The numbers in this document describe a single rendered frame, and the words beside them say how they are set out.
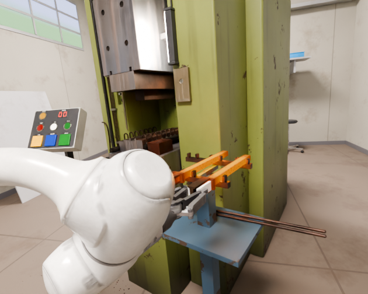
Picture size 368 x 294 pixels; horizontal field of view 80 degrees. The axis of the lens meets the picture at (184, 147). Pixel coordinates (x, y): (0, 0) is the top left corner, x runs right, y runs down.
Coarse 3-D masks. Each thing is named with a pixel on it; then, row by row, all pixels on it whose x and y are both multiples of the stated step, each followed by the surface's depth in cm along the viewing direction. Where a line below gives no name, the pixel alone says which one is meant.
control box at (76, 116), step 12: (72, 108) 145; (36, 120) 148; (48, 120) 146; (60, 120) 144; (72, 120) 142; (84, 120) 148; (36, 132) 145; (48, 132) 143; (60, 132) 141; (72, 132) 140; (72, 144) 137
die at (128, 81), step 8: (128, 72) 118; (136, 72) 117; (144, 72) 122; (152, 72) 127; (112, 80) 126; (120, 80) 122; (128, 80) 119; (136, 80) 117; (144, 80) 122; (152, 80) 128; (160, 80) 133; (168, 80) 140; (112, 88) 127; (120, 88) 123; (128, 88) 120; (136, 88) 118; (144, 88) 123; (152, 88) 128; (160, 88) 134; (168, 88) 140
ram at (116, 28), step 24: (96, 0) 119; (120, 0) 110; (144, 0) 112; (96, 24) 123; (120, 24) 113; (144, 24) 113; (120, 48) 117; (144, 48) 114; (120, 72) 121; (168, 72) 136
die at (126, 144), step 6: (168, 132) 144; (138, 138) 128; (144, 138) 129; (150, 138) 129; (156, 138) 133; (120, 144) 134; (126, 144) 131; (132, 144) 128; (138, 144) 125; (120, 150) 136; (126, 150) 132
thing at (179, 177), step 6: (222, 150) 102; (210, 156) 94; (216, 156) 93; (198, 162) 87; (204, 162) 86; (210, 162) 90; (186, 168) 81; (192, 168) 80; (198, 168) 83; (174, 174) 74; (180, 174) 74; (186, 174) 77; (180, 180) 75
